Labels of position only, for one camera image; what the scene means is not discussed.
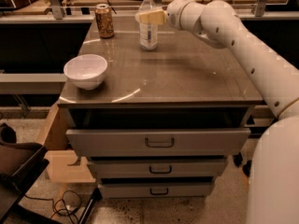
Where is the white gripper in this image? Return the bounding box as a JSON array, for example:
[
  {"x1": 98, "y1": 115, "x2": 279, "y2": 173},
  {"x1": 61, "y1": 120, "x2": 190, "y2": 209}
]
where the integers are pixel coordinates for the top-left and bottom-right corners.
[{"x1": 135, "y1": 0, "x2": 203, "y2": 35}]

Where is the clear plastic water bottle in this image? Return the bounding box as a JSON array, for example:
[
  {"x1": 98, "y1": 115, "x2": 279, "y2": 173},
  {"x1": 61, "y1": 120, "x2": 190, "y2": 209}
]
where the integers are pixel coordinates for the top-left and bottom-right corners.
[{"x1": 138, "y1": 0, "x2": 158, "y2": 50}]

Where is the gold soda can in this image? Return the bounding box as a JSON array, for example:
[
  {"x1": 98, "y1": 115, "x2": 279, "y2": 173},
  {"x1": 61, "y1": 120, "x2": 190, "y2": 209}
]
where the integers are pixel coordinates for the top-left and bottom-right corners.
[{"x1": 95, "y1": 4, "x2": 114, "y2": 38}]

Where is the white bowl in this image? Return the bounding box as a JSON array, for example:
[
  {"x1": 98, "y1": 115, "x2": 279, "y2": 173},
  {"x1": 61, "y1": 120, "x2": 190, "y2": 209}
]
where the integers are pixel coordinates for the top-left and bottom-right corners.
[{"x1": 64, "y1": 54, "x2": 107, "y2": 90}]

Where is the grey drawer cabinet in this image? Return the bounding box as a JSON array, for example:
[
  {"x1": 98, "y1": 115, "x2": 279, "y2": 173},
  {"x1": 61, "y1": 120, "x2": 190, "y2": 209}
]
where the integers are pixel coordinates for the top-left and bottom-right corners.
[{"x1": 59, "y1": 15, "x2": 263, "y2": 186}]

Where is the top grey drawer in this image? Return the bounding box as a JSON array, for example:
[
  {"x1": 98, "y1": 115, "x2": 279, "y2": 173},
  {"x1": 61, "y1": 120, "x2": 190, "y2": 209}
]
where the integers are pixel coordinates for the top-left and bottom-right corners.
[{"x1": 66, "y1": 128, "x2": 250, "y2": 157}]

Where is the grey drawer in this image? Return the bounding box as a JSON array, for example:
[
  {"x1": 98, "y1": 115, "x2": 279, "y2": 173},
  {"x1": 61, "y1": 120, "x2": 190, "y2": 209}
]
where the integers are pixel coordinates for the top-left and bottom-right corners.
[
  {"x1": 98, "y1": 182, "x2": 214, "y2": 199},
  {"x1": 66, "y1": 128, "x2": 250, "y2": 157},
  {"x1": 88, "y1": 158, "x2": 227, "y2": 179}
]

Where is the middle grey drawer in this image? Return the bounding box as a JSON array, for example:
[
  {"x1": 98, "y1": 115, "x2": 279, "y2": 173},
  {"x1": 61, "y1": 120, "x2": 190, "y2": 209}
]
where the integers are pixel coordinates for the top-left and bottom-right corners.
[{"x1": 88, "y1": 158, "x2": 227, "y2": 179}]

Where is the black chair base right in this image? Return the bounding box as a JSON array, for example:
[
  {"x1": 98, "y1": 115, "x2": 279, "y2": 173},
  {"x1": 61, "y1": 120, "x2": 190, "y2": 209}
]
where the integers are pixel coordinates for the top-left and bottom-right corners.
[{"x1": 233, "y1": 153, "x2": 252, "y2": 177}]

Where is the cardboard box on floor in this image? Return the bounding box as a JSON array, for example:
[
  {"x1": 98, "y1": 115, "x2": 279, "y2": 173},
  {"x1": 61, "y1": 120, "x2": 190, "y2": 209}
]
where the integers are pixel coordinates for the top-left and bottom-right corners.
[{"x1": 36, "y1": 104, "x2": 95, "y2": 183}]

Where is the bottom grey drawer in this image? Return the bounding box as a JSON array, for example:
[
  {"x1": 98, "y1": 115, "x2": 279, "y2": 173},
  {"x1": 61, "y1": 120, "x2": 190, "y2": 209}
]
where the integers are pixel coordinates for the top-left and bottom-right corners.
[{"x1": 98, "y1": 182, "x2": 214, "y2": 199}]

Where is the black office chair left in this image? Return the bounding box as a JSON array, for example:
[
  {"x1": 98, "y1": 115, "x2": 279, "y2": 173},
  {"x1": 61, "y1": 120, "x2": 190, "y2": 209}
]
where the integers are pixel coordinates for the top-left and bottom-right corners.
[{"x1": 0, "y1": 123, "x2": 52, "y2": 224}]

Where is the black cable on floor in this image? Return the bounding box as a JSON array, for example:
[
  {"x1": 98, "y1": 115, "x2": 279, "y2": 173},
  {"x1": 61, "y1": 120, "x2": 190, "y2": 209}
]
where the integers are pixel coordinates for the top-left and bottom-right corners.
[{"x1": 23, "y1": 189, "x2": 84, "y2": 224}]

